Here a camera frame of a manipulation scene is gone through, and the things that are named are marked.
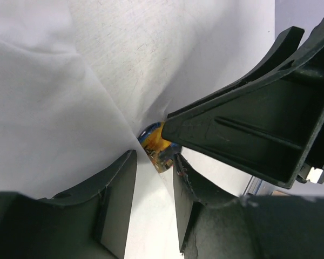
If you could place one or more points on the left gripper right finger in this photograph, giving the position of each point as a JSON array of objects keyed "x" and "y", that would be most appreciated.
[{"x": 213, "y": 223}]

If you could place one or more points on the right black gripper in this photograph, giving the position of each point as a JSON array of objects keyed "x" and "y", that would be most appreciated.
[{"x": 285, "y": 45}]

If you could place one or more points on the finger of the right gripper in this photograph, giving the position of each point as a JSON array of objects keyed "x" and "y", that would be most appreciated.
[{"x": 270, "y": 132}]

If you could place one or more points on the white t-shirt with flower print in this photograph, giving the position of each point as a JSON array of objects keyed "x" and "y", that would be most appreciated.
[{"x": 79, "y": 80}]

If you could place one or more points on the round orange blue brooch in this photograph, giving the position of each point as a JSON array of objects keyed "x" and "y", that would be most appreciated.
[{"x": 159, "y": 150}]

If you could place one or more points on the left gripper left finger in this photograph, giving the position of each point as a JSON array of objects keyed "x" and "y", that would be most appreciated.
[{"x": 89, "y": 220}]

